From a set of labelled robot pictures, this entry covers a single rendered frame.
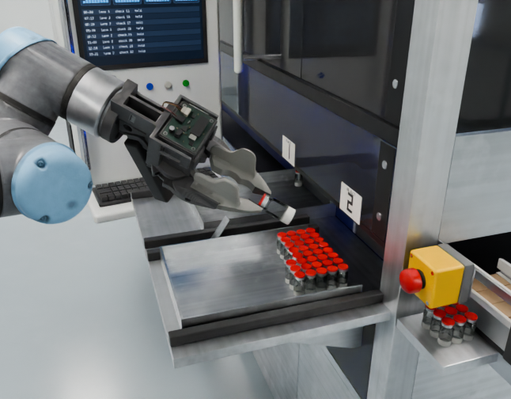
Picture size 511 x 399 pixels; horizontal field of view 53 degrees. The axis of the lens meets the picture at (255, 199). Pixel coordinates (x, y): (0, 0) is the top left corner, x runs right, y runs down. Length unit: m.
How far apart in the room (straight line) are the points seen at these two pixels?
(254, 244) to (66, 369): 1.29
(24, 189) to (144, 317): 1.97
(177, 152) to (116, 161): 1.17
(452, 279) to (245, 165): 0.39
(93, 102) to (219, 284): 0.52
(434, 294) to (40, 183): 0.60
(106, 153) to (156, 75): 0.30
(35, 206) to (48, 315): 2.08
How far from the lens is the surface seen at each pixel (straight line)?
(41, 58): 0.65
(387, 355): 1.04
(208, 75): 1.75
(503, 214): 1.00
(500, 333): 0.94
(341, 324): 0.94
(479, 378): 1.23
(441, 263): 0.85
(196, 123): 0.59
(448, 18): 0.80
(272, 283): 1.02
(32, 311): 2.63
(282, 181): 1.49
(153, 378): 2.13
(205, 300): 0.98
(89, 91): 0.62
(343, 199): 1.07
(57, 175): 0.51
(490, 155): 0.92
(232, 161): 0.64
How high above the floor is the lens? 1.45
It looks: 24 degrees down
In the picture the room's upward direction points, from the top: straight up
